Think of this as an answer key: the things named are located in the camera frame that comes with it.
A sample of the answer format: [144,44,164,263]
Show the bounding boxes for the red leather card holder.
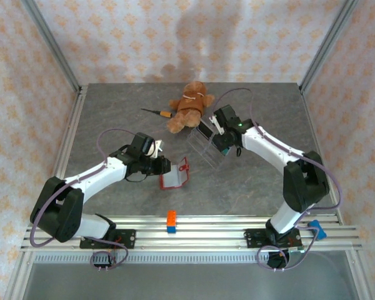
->
[159,156,190,191]

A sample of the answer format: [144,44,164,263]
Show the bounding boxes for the clear plastic card case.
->
[187,120,229,171]

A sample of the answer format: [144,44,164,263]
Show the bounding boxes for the brown teddy bear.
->
[166,80,216,134]

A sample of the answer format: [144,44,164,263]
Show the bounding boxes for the orange black screwdriver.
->
[140,107,173,119]

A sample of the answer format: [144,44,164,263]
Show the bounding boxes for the orange and blue toy brick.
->
[166,210,178,234]

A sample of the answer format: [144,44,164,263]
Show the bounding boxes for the black power connector box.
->
[266,249,291,271]
[90,251,120,271]

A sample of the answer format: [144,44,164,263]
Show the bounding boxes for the blue bone-shaped toy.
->
[307,219,328,241]

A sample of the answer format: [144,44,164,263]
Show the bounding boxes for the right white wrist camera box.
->
[208,114,224,136]

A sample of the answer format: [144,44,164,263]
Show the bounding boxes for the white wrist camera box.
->
[208,114,224,136]
[144,139,165,159]

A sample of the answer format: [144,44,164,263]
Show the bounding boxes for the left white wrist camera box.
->
[144,139,165,159]

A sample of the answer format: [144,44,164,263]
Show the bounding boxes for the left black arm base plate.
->
[79,229,136,250]

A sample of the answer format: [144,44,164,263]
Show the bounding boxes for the aluminium table edge rail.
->
[27,84,89,228]
[299,89,345,226]

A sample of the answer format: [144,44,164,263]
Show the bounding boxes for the aluminium mounting rail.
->
[20,215,363,253]

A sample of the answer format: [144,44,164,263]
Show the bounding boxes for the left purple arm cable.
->
[29,128,129,271]

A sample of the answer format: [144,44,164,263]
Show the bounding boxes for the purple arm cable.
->
[29,128,129,271]
[212,87,344,272]

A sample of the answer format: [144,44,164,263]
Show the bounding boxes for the grey slotted cable duct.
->
[33,252,348,264]

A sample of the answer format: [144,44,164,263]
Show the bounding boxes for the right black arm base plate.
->
[243,227,302,249]

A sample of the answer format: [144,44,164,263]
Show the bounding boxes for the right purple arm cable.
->
[212,87,344,272]

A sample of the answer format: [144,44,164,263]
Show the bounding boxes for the aluminium frame post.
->
[21,0,83,92]
[299,0,361,93]

